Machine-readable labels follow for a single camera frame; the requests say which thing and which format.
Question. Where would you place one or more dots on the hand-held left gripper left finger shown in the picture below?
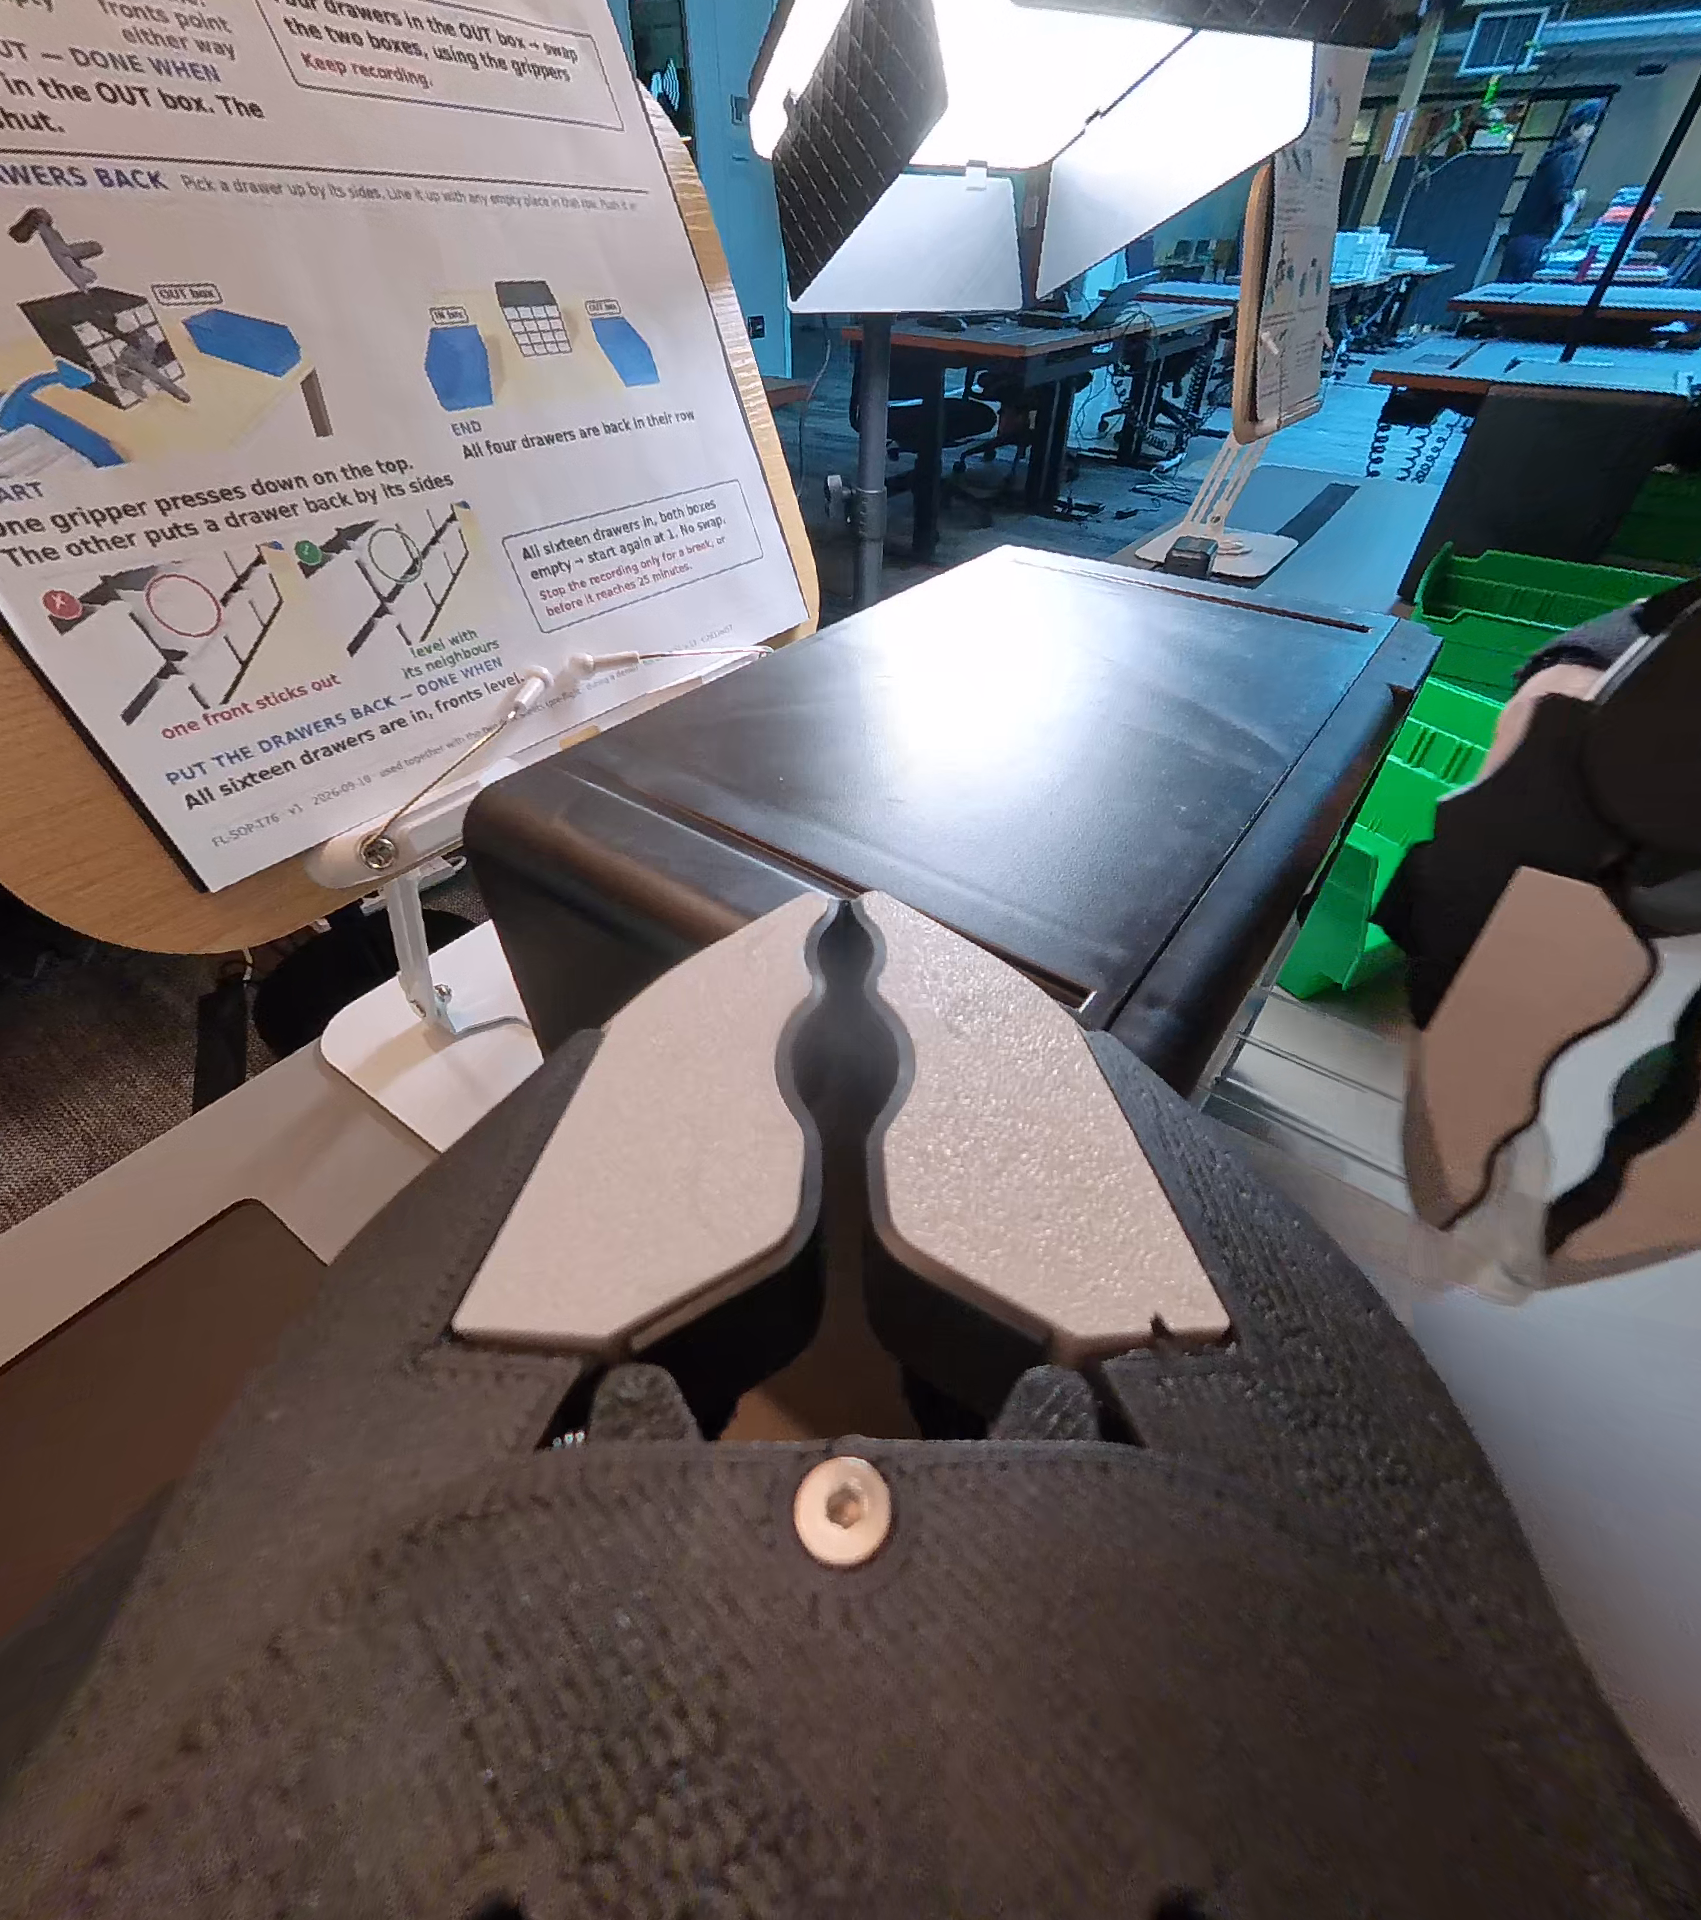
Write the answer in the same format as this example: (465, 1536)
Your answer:
(641, 1171)

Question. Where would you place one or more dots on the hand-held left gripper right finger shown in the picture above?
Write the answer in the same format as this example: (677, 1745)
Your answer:
(1045, 1171)

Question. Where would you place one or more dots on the clear plastic drawer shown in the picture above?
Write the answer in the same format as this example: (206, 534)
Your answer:
(1480, 1260)

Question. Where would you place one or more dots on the black drawer cabinet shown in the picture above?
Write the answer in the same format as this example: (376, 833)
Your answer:
(1014, 751)

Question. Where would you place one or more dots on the white desk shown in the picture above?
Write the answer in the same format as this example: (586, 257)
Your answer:
(1615, 1501)

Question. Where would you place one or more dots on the brown office desk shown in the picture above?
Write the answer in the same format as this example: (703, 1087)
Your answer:
(1030, 343)
(1585, 304)
(1539, 369)

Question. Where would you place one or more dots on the white board stand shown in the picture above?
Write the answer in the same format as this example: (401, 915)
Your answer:
(401, 1073)

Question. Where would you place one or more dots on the black box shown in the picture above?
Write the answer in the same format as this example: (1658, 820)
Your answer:
(1539, 465)

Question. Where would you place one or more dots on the thin black pole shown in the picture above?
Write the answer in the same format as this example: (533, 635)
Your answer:
(1659, 173)

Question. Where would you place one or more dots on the small wooden sheet stand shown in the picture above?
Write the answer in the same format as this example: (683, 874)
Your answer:
(1292, 271)

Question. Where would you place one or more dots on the brown cardboard box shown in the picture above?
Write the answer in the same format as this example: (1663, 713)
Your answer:
(40, 1425)

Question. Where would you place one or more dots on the grey light stand pole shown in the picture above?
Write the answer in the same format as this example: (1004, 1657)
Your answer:
(872, 480)

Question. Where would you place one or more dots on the printed instruction sheet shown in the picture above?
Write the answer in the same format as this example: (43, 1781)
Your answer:
(340, 374)

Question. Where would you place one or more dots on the studio light panel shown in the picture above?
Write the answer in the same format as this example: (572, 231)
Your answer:
(1091, 91)

